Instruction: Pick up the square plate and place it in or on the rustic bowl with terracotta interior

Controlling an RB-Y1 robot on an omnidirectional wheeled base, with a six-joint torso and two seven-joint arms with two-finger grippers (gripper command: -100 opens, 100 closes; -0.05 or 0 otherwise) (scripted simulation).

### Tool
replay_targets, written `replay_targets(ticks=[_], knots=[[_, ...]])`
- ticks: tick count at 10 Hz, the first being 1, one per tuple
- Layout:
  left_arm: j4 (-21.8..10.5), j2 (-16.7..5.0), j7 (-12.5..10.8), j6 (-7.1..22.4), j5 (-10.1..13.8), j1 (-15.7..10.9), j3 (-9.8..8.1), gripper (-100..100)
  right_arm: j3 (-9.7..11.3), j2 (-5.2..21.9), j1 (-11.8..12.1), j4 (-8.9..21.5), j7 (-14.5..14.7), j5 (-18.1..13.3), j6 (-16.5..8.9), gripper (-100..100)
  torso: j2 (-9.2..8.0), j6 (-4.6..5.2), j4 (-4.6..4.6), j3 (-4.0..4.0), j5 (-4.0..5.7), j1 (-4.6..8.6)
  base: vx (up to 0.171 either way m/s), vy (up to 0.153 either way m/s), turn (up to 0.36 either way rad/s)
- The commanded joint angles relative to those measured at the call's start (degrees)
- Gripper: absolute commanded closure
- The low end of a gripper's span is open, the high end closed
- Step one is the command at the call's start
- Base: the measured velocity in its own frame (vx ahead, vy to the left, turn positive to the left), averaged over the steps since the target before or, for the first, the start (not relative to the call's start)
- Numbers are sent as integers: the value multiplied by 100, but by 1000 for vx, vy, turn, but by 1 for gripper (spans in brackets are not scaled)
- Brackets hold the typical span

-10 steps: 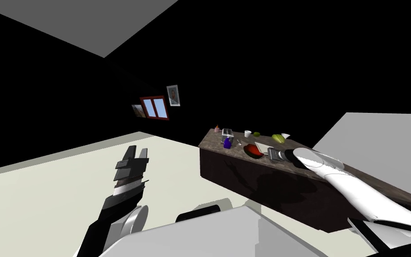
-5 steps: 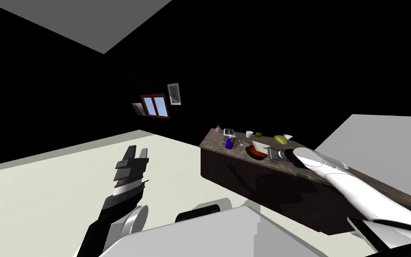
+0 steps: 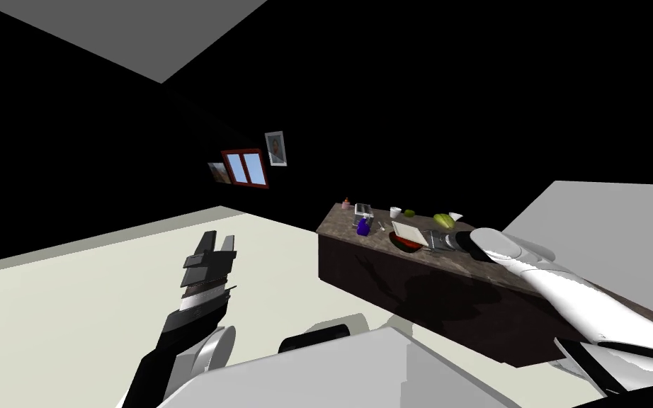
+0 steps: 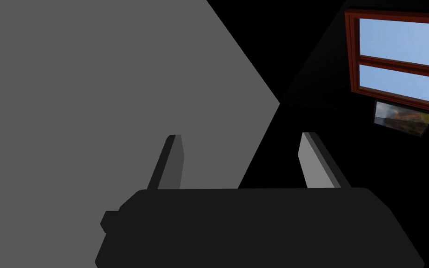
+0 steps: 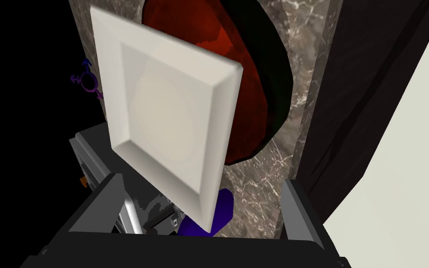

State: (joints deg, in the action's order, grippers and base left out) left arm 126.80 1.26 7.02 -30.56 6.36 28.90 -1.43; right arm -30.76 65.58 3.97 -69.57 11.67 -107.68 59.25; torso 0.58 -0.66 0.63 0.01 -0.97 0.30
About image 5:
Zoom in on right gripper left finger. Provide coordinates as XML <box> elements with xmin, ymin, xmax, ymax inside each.
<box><xmin>67</xmin><ymin>173</ymin><xmax>126</xmax><ymax>234</ymax></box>

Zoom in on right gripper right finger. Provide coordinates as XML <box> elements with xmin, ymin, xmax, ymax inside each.
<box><xmin>279</xmin><ymin>179</ymin><xmax>326</xmax><ymax>250</ymax></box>

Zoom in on grey and black appliance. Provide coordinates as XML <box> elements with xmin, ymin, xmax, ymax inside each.
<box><xmin>69</xmin><ymin>121</ymin><xmax>185</xmax><ymax>236</ymax></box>

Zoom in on blue mug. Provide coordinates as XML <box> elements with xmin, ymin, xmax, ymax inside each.
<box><xmin>177</xmin><ymin>188</ymin><xmax>235</xmax><ymax>237</ymax></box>

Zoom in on white square plate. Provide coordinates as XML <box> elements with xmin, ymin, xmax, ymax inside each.
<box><xmin>89</xmin><ymin>5</ymin><xmax>244</xmax><ymax>235</ymax></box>

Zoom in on red round bowl dark rim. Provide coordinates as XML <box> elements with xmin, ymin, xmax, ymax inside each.
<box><xmin>141</xmin><ymin>0</ymin><xmax>295</xmax><ymax>167</ymax></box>

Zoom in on dark brown cabinet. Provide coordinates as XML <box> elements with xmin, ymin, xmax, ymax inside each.
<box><xmin>295</xmin><ymin>0</ymin><xmax>429</xmax><ymax>226</ymax></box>

